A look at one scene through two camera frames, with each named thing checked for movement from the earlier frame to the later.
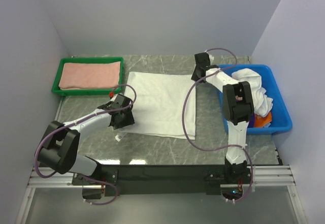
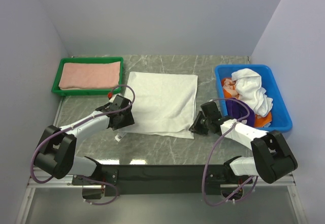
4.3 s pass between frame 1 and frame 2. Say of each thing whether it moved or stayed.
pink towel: stayed
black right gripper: moved
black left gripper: stayed
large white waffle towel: stayed
